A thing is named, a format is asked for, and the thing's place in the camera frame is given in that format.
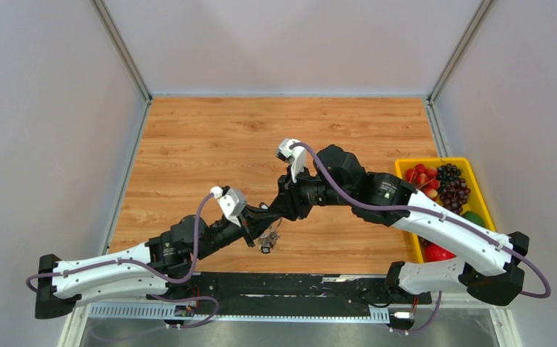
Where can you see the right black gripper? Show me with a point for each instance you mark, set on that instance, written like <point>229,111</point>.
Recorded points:
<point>288,203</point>

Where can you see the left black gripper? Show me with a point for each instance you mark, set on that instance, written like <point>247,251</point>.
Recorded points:
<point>255,220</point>

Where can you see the keyring with key bunch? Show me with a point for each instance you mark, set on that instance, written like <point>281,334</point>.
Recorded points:
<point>268,241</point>

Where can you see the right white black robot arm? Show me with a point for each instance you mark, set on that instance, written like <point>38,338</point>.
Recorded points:
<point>484,264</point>

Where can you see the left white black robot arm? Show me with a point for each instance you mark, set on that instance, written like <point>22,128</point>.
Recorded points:
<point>152,268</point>

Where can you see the red cherries bunch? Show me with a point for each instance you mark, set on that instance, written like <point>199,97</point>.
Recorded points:
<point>425,179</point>

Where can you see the red apple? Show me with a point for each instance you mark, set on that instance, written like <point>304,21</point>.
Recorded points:
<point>434,253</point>

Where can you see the dark purple grapes bunch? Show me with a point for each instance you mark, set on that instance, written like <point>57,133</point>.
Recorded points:
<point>454,191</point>

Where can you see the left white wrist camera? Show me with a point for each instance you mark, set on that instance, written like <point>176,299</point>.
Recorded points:
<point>231,201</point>

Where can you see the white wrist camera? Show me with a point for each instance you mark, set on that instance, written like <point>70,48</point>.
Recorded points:
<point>231,201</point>
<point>294,156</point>

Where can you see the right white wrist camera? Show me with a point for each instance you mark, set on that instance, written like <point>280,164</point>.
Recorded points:
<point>294,156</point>

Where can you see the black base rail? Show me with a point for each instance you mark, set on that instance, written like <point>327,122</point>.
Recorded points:
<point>294,295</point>

